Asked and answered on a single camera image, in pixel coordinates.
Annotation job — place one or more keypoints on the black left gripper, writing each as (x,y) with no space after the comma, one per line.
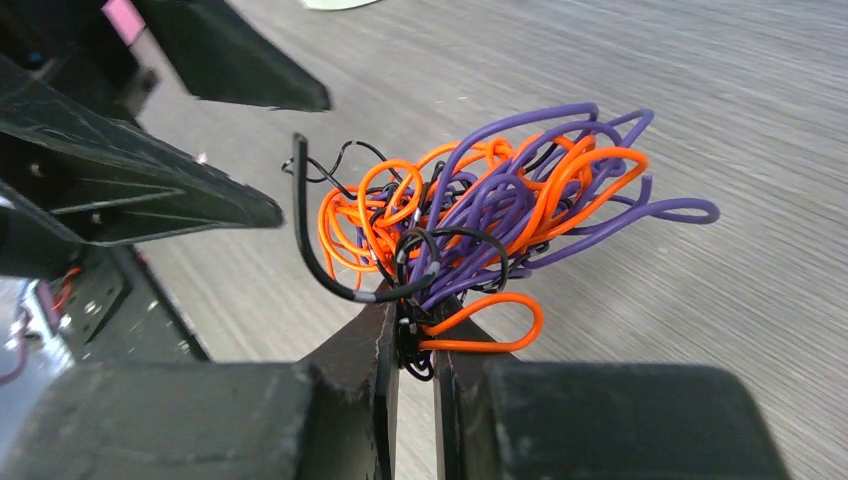
(82,183)

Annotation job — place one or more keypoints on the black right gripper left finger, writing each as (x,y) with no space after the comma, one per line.
(327,416)

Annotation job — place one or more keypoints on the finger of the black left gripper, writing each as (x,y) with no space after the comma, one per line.
(220,57)

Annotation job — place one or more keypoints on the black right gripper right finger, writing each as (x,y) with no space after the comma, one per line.
(503,418)

